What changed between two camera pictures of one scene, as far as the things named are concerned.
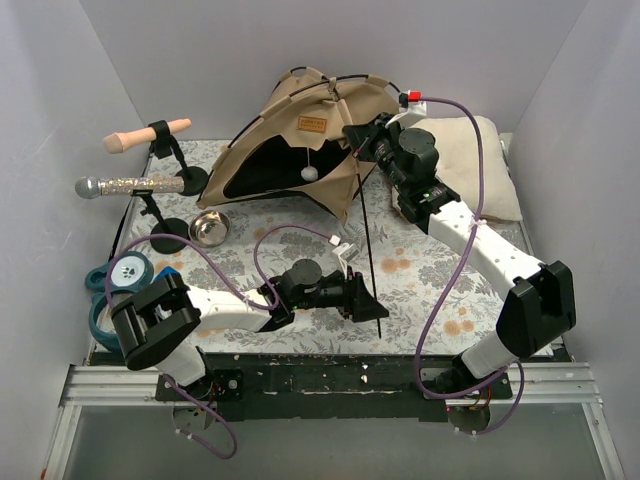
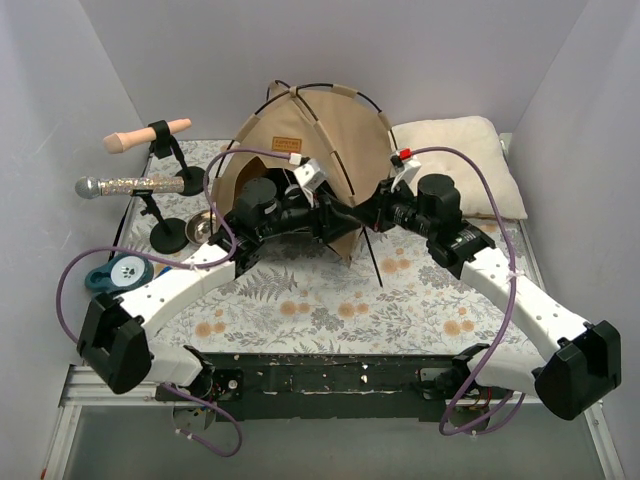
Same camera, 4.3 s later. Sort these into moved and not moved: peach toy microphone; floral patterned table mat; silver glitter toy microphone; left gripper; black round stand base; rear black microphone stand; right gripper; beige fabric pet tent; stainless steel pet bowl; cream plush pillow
Moved: right gripper; left gripper; beige fabric pet tent
Not moved: stainless steel pet bowl; floral patterned table mat; black round stand base; cream plush pillow; silver glitter toy microphone; rear black microphone stand; peach toy microphone
